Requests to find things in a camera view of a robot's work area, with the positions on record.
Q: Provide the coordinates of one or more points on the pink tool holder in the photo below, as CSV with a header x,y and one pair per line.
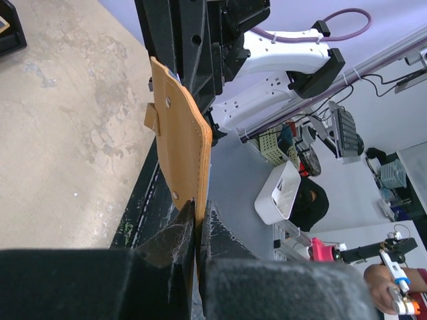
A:
x,y
319,251

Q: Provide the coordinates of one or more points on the white plastic tray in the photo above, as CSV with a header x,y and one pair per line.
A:
x,y
276,198

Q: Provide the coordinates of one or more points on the black three-compartment organizer box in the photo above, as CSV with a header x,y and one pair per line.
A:
x,y
12,35

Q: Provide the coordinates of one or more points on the green perforated basket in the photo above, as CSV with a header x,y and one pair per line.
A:
x,y
270,150

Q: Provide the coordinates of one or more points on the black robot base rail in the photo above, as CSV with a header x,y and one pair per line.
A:
x,y
150,208

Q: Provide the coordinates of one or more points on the yellow leather card holder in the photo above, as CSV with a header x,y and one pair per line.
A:
x,y
183,139

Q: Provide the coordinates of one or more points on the person's hand with tool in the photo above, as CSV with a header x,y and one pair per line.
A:
x,y
379,280

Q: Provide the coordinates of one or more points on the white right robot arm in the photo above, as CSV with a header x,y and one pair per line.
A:
x,y
282,66

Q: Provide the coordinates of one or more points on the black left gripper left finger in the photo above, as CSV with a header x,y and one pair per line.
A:
x,y
152,281

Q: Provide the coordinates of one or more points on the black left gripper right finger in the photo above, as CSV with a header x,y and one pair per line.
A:
x,y
234,283

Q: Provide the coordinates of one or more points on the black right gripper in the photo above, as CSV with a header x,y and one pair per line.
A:
x,y
178,35

